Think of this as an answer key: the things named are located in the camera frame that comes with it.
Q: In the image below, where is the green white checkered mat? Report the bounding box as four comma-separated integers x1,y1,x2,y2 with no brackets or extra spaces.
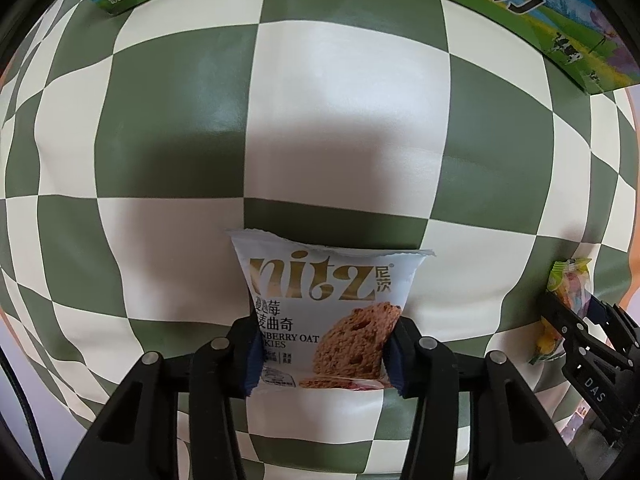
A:
0,0,640,480

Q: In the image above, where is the green cow print carton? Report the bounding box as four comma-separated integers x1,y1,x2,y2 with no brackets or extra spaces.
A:
80,0,640,96

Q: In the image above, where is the white cookie packet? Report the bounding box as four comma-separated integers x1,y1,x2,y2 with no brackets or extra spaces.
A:
225,229,436,392

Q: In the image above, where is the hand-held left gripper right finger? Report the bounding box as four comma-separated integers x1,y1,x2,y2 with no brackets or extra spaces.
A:
382,316,586,480

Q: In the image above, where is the black cable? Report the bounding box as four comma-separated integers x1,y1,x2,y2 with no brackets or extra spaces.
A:
0,355,53,480

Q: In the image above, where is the colourful candy ball packet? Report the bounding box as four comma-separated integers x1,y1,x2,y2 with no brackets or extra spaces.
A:
527,257,593,366

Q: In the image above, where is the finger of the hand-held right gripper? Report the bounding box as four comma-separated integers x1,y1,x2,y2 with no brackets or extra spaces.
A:
587,300,640,361
537,292,633,433

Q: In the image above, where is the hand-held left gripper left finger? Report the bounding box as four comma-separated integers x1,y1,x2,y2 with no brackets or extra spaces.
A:
60,316,266,480

